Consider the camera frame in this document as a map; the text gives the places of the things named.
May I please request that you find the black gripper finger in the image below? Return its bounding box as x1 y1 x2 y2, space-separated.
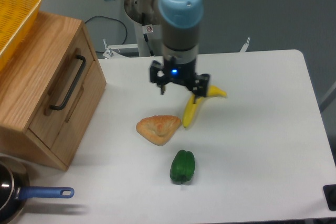
192 73 211 103
149 60 167 95

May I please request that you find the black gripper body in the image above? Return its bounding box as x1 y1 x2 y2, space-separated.
161 57 196 90

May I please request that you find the wooden top drawer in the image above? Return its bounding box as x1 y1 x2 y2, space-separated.
29 30 94 148

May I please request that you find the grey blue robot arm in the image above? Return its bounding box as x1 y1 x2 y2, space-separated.
141 0 210 99

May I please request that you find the wooden drawer cabinet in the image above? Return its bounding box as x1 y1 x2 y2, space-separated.
1 12 106 170

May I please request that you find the yellow banana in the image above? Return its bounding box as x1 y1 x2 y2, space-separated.
182 85 227 128

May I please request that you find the toasted bread pastry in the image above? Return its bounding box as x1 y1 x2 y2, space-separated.
136 115 182 146

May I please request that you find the green bell pepper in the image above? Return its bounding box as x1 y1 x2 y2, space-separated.
170 150 195 184

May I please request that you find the yellow plastic basket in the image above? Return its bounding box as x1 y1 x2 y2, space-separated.
1 0 43 70

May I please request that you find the black corner clamp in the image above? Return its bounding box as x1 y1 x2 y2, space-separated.
323 184 336 211

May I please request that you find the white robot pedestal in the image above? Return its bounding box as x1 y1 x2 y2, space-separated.
124 0 162 57

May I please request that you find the white table bracket left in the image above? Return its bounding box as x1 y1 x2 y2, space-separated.
102 39 140 59

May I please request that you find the white table bracket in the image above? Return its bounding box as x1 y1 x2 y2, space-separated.
239 37 250 53
102 39 140 59

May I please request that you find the white table bracket right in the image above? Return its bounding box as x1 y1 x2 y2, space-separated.
239 37 250 53

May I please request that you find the black floor cable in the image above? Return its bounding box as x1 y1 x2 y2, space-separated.
84 15 128 45

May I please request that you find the black pan blue handle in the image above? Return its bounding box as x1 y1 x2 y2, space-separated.
1 156 75 223

